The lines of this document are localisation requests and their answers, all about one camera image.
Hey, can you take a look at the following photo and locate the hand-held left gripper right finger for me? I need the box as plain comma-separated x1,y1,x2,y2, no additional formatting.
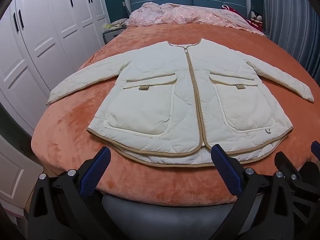
211,144,300,240

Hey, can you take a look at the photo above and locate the pink embroidered quilt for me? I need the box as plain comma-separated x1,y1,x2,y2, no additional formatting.
125,2,267,36

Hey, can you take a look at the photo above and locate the yellowish cloth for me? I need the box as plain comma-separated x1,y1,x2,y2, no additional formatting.
104,19,128,30

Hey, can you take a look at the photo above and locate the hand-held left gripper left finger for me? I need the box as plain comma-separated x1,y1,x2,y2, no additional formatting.
27,146,121,240

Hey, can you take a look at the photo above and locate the grey pleated curtain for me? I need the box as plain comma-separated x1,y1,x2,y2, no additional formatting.
260,0,320,78

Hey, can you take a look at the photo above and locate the dark nightstand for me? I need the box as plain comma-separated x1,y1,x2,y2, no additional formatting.
102,26,128,47

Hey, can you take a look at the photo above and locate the red pillow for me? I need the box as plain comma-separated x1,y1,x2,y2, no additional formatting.
221,4,263,32

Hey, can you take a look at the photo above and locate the cream quilted jacket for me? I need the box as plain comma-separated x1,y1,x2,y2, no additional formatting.
46,38,315,167

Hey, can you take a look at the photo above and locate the white panelled wardrobe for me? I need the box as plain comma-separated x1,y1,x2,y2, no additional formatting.
0,0,112,137

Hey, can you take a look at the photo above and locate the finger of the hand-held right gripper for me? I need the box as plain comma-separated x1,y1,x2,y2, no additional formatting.
274,152,320,228
311,141,320,160

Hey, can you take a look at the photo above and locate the grey bed base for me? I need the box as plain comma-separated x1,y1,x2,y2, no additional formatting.
101,192,253,240

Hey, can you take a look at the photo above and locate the white panelled door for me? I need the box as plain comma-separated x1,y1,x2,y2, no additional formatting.
0,134,45,213

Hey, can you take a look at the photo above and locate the orange plush blanket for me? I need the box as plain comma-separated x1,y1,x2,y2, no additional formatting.
30,22,320,207

